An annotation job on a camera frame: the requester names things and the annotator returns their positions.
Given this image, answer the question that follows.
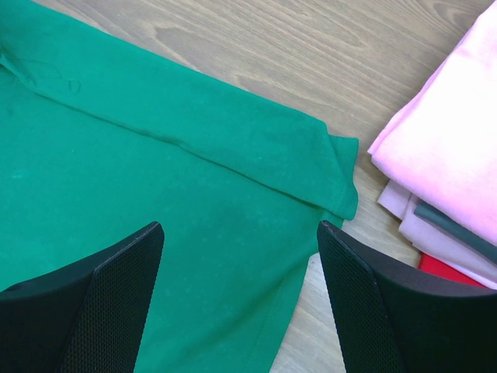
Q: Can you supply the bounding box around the green t shirt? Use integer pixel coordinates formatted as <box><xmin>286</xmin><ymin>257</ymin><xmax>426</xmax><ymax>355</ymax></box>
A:
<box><xmin>1</xmin><ymin>1</ymin><xmax>359</xmax><ymax>372</ymax></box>

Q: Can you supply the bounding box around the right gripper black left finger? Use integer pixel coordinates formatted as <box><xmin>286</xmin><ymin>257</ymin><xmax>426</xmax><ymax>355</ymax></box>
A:
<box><xmin>1</xmin><ymin>222</ymin><xmax>165</xmax><ymax>372</ymax></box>

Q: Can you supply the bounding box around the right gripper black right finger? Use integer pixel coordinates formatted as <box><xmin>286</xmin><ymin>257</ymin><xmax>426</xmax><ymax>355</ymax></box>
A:
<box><xmin>317</xmin><ymin>221</ymin><xmax>496</xmax><ymax>372</ymax></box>

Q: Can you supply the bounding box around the folded shirts stack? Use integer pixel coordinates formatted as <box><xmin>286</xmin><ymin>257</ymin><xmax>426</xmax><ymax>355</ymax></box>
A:
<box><xmin>376</xmin><ymin>180</ymin><xmax>497</xmax><ymax>291</ymax></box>

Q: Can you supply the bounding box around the pink folded t shirt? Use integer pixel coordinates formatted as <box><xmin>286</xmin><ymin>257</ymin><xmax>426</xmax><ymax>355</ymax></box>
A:
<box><xmin>368</xmin><ymin>4</ymin><xmax>496</xmax><ymax>244</ymax></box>

